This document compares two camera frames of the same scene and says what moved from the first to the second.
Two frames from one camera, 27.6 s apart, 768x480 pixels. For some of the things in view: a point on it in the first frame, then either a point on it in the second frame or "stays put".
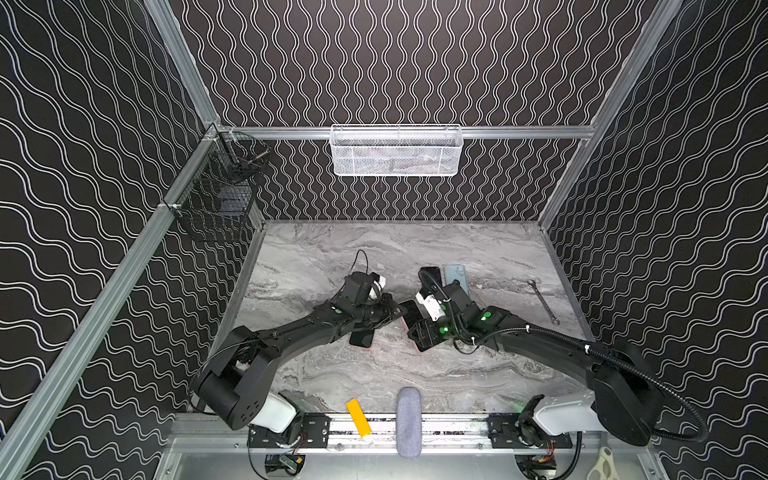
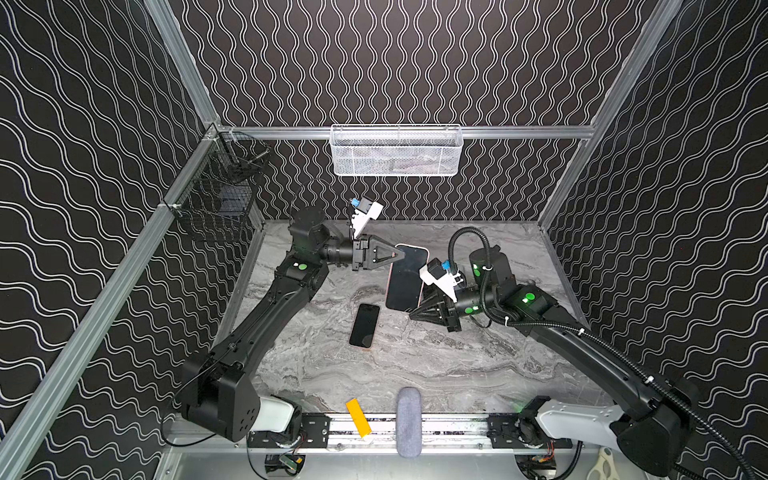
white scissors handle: [605, 454] stays put
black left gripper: [390, 309] -> [362, 252]
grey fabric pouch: [409, 422] stays put
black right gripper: [424, 324] -> [448, 308]
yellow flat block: [357, 414] stays put
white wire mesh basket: [396, 150] stays put
